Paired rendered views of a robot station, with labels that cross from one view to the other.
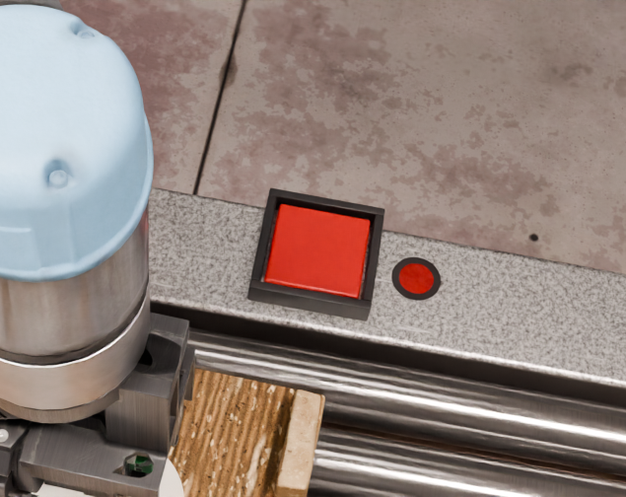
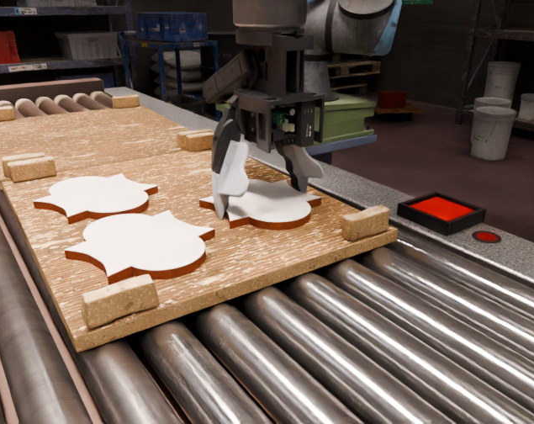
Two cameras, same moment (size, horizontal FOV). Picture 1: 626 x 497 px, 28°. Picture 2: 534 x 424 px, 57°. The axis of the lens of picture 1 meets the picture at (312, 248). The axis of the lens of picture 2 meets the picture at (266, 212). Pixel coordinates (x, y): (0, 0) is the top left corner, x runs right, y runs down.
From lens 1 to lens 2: 55 cm
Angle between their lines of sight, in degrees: 52
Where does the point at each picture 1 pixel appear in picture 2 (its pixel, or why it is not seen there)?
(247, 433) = not seen: hidden behind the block
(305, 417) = (375, 209)
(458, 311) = (501, 251)
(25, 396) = (238, 13)
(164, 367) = (293, 41)
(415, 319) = (473, 244)
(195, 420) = (335, 214)
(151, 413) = (279, 55)
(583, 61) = not seen: outside the picture
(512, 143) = not seen: outside the picture
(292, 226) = (436, 201)
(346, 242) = (457, 210)
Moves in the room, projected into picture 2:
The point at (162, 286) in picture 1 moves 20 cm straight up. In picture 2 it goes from (365, 202) to (378, 48)
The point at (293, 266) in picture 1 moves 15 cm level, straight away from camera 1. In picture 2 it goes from (424, 207) to (491, 183)
